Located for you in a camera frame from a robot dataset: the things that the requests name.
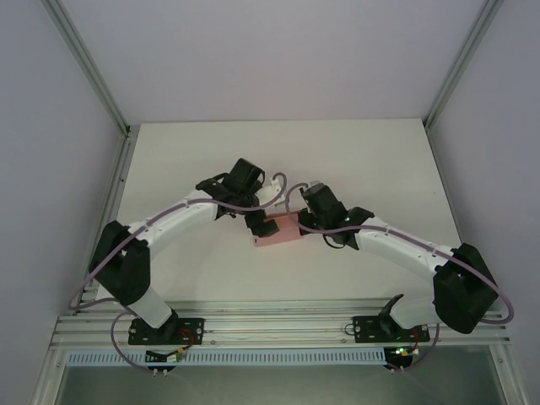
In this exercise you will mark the pink paper box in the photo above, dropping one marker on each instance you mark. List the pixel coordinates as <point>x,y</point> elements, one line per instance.
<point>282,237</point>

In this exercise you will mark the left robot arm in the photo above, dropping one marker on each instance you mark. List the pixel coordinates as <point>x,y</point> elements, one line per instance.
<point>177,215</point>

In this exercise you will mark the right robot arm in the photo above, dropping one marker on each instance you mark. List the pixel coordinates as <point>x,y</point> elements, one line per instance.
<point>401,249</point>

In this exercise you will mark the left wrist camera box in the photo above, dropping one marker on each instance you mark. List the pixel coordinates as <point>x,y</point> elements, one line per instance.
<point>270,196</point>

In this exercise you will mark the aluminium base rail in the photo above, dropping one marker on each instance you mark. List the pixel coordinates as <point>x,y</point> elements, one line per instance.
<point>274,325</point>

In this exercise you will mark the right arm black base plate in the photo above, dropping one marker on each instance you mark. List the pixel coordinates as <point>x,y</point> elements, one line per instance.
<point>367,331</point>

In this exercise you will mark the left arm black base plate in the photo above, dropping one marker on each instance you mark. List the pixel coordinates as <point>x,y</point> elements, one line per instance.
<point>192,327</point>

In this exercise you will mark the aluminium table side rail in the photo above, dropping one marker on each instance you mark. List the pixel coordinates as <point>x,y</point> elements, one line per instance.
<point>118,181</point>

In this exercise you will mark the aluminium frame post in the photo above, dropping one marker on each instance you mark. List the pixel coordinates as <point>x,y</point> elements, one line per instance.
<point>84,55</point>
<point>464,55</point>

